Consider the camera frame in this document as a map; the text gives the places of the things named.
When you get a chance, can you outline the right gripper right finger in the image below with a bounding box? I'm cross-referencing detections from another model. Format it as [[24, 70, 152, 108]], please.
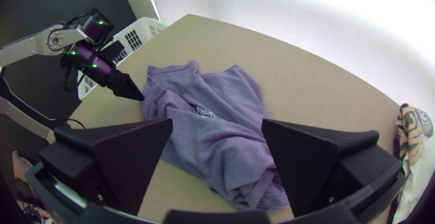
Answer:
[[261, 118, 403, 218]]

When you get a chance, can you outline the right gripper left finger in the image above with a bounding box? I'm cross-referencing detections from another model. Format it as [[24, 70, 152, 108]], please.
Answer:
[[38, 117, 173, 216]]

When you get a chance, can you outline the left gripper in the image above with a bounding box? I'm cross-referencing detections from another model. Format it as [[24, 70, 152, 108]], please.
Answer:
[[106, 68, 146, 102]]

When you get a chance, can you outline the blue t-shirt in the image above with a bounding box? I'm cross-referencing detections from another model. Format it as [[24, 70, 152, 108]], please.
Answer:
[[140, 60, 290, 214]]

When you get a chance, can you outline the white laundry basket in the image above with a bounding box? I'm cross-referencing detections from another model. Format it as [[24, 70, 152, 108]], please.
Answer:
[[77, 16, 169, 101]]

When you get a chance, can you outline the pile of folded clothes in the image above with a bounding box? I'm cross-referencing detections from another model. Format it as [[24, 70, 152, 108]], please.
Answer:
[[391, 103, 435, 224]]

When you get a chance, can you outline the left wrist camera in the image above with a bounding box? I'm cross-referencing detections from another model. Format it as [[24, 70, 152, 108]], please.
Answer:
[[98, 40, 126, 65]]

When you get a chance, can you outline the black cable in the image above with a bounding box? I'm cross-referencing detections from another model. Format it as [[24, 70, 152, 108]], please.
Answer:
[[66, 118, 87, 130]]

